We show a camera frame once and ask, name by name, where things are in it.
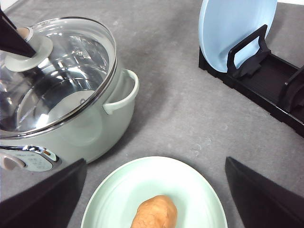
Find brown potato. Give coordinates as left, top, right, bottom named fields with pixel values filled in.
left=130, top=195, right=178, bottom=228

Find blue plate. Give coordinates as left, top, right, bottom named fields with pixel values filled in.
left=199, top=0, right=277, bottom=72

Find black dish rack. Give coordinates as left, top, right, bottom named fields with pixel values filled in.
left=199, top=25, right=304, bottom=128

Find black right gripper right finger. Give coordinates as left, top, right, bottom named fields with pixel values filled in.
left=225, top=156, right=304, bottom=228

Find green electric steamer pot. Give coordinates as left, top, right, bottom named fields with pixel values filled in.
left=0, top=66, right=140, bottom=178

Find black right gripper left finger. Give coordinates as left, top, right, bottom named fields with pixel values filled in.
left=0, top=158, right=87, bottom=228

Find glass lid with green knob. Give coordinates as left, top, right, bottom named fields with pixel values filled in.
left=0, top=17, right=118, bottom=139

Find green plate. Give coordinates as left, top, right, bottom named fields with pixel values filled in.
left=81, top=156, right=228, bottom=228

